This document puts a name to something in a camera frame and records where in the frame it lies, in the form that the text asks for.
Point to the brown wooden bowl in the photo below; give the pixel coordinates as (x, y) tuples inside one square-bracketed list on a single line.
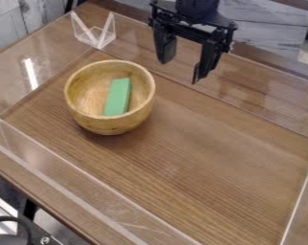
[(85, 93)]

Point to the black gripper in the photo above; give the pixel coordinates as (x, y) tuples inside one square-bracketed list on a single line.
[(195, 20)]

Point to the clear acrylic tray walls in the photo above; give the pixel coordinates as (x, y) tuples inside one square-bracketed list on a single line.
[(211, 173)]

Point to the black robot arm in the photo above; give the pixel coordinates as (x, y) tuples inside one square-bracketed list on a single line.
[(195, 20)]

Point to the green rectangular block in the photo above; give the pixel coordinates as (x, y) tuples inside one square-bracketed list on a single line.
[(119, 97)]

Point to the black table leg bracket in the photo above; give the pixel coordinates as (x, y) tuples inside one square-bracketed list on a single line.
[(40, 236)]

